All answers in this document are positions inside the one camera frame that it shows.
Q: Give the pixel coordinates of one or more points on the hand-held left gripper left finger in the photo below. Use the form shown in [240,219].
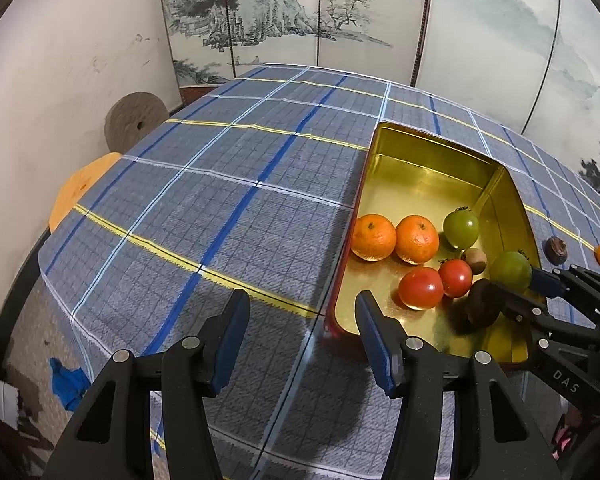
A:
[232,340]

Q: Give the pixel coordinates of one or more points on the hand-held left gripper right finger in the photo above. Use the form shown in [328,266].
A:
[375,345]

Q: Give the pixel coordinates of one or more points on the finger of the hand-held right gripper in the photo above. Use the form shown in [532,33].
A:
[525,310]
[545,280]

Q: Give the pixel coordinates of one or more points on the large dark brown passion fruit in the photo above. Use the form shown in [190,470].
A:
[556,249]

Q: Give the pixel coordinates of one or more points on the green tomato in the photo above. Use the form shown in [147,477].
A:
[509,270]
[461,227]

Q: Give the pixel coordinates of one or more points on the small dark passion fruit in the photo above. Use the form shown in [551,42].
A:
[477,305]

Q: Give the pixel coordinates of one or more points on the small brown longan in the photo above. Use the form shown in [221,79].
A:
[475,261]

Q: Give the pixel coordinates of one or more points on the small tangerine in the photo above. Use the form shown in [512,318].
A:
[374,236]
[416,240]

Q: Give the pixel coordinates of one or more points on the red and gold tin box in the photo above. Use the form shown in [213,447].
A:
[430,180]

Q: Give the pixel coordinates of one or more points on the red tomato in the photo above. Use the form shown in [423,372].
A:
[420,287]
[455,277]

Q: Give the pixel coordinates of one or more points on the blue plaid tablecloth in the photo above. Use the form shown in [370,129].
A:
[205,185]

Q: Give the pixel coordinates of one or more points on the blue cloth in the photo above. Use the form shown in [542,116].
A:
[67,385]

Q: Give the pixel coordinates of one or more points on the grey round millstone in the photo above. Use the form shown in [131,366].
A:
[130,122]

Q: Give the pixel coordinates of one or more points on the painted landscape folding screen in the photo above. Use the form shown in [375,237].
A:
[480,25]

